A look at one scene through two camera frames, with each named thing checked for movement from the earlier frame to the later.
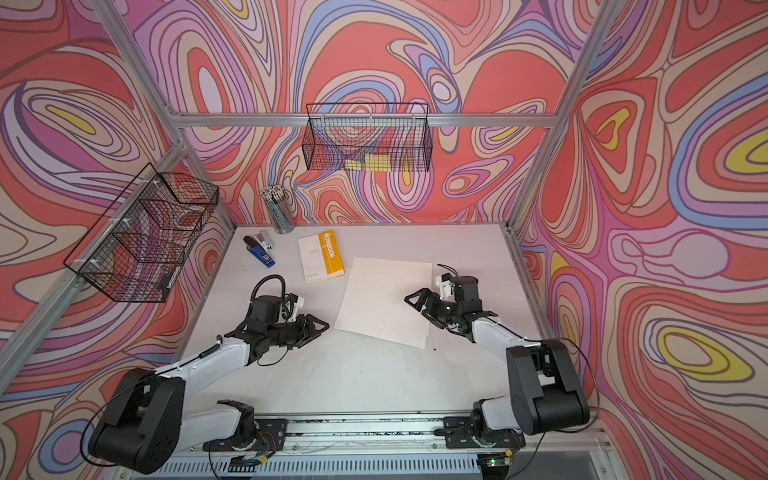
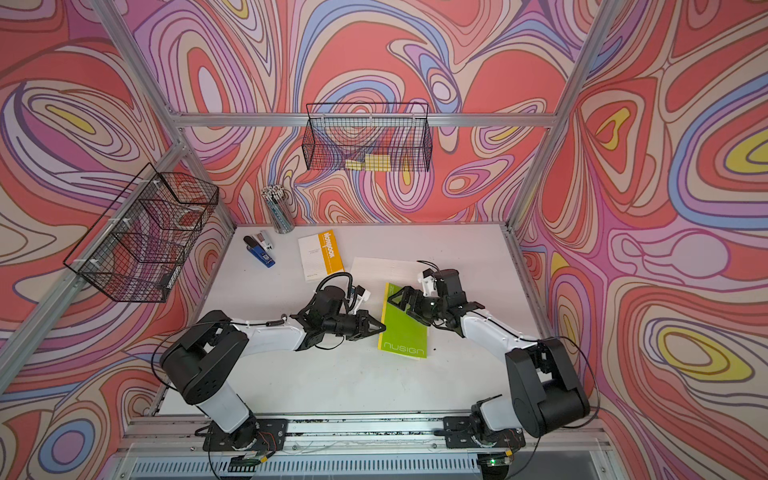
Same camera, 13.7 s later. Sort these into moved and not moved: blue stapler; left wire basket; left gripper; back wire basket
Moved: left gripper
Not moved: back wire basket; blue stapler; left wire basket
